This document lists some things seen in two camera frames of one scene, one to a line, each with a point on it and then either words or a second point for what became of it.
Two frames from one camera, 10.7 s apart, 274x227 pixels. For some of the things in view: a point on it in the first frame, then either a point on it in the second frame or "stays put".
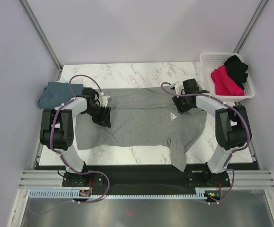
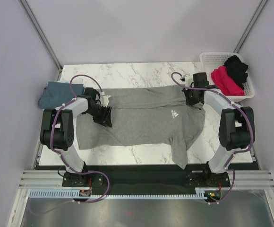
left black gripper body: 98,113 stays put
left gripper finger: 106,122 stays put
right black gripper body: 181,103 -> 190,95
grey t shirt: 142,115 stays put
